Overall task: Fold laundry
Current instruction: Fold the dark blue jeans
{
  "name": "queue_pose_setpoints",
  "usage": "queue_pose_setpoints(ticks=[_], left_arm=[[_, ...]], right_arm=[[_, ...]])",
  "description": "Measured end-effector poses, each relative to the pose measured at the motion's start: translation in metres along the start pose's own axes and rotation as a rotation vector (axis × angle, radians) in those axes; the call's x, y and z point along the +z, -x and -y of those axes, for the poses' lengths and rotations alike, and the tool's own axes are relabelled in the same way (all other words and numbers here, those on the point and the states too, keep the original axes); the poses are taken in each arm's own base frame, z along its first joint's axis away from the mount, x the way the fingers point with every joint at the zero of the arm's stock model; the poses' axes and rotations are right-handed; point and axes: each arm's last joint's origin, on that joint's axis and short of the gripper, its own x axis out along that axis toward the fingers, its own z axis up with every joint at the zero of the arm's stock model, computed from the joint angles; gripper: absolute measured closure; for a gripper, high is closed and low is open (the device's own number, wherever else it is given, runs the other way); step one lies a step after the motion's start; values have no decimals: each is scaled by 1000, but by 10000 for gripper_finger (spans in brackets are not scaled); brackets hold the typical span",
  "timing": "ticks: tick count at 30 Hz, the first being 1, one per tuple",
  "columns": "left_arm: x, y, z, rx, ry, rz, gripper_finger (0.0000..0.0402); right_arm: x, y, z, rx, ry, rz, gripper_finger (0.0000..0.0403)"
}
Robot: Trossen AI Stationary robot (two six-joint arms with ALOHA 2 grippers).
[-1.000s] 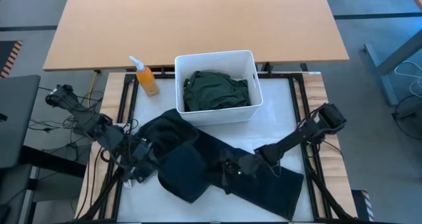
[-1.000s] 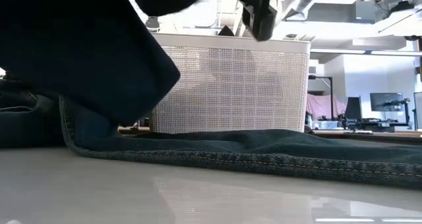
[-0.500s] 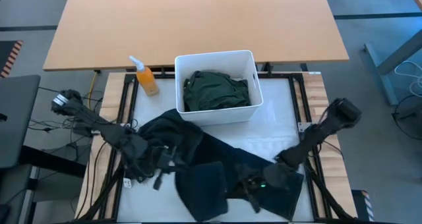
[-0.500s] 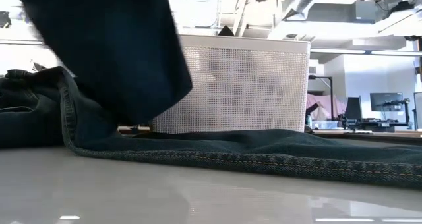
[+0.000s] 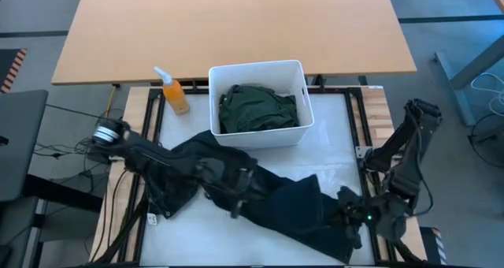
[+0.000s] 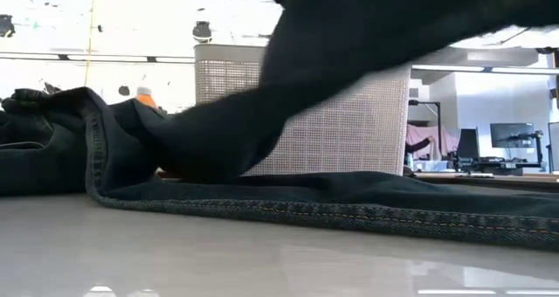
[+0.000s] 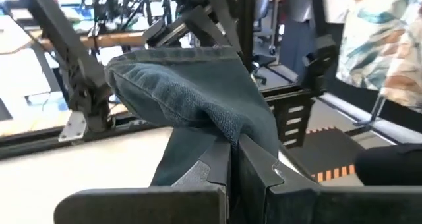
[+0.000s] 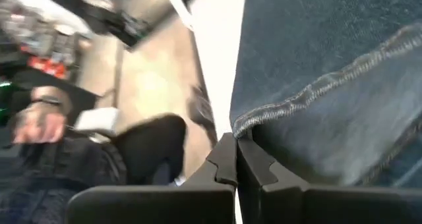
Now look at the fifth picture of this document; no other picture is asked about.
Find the white paper garment tag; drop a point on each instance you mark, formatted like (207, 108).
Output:
(152, 219)

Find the black hazard-striped box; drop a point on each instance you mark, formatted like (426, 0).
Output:
(429, 248)

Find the dark blue denim jeans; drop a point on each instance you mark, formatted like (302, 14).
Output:
(299, 209)

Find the white plastic laundry basket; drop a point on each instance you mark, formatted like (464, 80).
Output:
(260, 140)

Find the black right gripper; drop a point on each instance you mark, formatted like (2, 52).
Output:
(356, 213)

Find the black aluminium table frame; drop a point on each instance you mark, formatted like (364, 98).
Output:
(138, 240)

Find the orange spray bottle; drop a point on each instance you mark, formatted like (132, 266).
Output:
(176, 96)

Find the black hazard-striped floor mat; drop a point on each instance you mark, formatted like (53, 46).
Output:
(6, 67)

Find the dark grey chair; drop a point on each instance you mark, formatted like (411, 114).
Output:
(19, 142)

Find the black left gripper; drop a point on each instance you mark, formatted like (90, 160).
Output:
(226, 177)

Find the dark green garment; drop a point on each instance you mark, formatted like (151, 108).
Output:
(252, 108)

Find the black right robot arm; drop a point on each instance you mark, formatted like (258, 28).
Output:
(409, 142)

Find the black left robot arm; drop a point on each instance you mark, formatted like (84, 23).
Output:
(149, 151)

